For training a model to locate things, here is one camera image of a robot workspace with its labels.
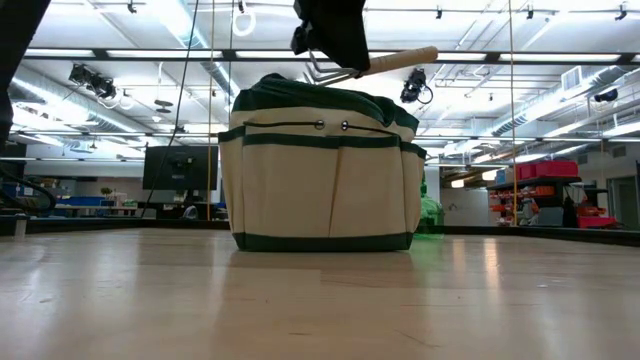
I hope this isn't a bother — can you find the thin black cable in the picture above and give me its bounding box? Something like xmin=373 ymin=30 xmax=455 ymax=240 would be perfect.
xmin=227 ymin=0 xmax=236 ymax=132

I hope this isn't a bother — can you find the wooden handled garden hand rake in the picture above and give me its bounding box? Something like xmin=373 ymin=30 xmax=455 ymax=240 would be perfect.
xmin=302 ymin=45 xmax=440 ymax=87

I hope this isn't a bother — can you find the blue storage bin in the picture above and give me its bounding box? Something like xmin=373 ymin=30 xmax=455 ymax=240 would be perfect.
xmin=59 ymin=196 xmax=106 ymax=207

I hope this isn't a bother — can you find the black shelf with red bins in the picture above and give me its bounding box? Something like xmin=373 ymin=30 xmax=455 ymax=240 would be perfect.
xmin=487 ymin=159 xmax=619 ymax=230

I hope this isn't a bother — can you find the black looped cable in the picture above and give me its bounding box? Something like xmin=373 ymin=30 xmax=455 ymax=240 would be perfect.
xmin=0 ymin=167 xmax=58 ymax=214

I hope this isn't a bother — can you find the green clear spray bottle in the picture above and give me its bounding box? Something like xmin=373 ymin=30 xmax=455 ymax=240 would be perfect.
xmin=417 ymin=182 xmax=445 ymax=235

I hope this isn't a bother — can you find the cream and green gardening bag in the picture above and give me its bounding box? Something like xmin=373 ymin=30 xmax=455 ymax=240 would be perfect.
xmin=218 ymin=72 xmax=428 ymax=253

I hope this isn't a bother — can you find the black frame crossbar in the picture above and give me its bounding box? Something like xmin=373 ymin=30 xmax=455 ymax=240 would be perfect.
xmin=22 ymin=47 xmax=640 ymax=65

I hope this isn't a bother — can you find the silver ventilation duct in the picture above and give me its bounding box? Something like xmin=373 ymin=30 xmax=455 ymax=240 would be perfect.
xmin=491 ymin=63 xmax=640 ymax=137
xmin=12 ymin=67 xmax=139 ymax=134

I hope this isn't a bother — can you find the black power cable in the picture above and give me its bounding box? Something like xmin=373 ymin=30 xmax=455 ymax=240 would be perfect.
xmin=139 ymin=0 xmax=200 ymax=219

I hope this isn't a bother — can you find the black computer monitor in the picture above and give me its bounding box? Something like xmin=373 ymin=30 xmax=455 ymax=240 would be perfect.
xmin=142 ymin=145 xmax=220 ymax=192

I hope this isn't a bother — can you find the white ring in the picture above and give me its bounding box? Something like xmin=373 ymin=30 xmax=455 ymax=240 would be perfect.
xmin=232 ymin=9 xmax=257 ymax=38

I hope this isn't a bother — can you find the white ceiling air vent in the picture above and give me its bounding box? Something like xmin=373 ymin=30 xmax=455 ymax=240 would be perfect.
xmin=560 ymin=66 xmax=584 ymax=92

